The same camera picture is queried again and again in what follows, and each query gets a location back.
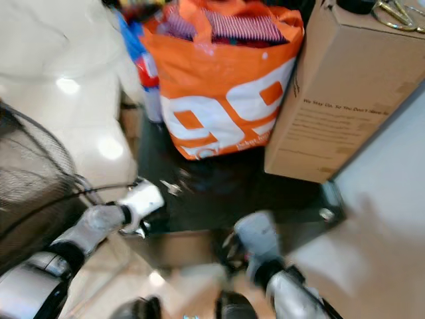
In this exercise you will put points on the black right robot foot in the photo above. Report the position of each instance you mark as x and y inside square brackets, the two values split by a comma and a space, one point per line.
[239, 307]

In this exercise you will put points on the dark multicoloured bundle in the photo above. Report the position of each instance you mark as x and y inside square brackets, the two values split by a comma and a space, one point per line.
[136, 6]

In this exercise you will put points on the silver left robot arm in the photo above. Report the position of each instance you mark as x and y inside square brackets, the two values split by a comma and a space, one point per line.
[99, 222]

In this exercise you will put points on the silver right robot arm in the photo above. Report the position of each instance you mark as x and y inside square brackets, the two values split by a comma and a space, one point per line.
[292, 299]

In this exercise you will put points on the black low table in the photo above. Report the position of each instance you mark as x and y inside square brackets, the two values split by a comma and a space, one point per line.
[246, 193]

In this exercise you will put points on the red white striped cloth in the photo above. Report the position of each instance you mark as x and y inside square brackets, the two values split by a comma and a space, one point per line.
[239, 28]

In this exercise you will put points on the black round object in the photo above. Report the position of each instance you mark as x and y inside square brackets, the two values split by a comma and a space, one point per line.
[355, 5]

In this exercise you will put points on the blue plastic bag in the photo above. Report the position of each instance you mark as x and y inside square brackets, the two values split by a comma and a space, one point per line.
[131, 40]

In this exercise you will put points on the black left robot foot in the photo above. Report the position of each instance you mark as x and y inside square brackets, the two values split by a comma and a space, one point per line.
[136, 310]

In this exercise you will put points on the printed closed cardboard box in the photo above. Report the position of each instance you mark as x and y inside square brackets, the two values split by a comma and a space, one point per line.
[339, 100]

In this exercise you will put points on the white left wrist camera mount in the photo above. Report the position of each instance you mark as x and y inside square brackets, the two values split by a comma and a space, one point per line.
[143, 201]

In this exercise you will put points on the orange and white shopping bag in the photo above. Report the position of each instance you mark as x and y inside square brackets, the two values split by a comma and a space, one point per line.
[219, 73]

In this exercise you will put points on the black mesh fan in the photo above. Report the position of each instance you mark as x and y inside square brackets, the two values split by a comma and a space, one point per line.
[33, 179]

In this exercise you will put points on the black robot foot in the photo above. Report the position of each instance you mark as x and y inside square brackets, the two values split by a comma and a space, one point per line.
[239, 307]
[136, 310]

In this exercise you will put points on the grey-white right wrist camera mount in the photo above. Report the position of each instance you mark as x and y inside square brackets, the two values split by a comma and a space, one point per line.
[259, 236]

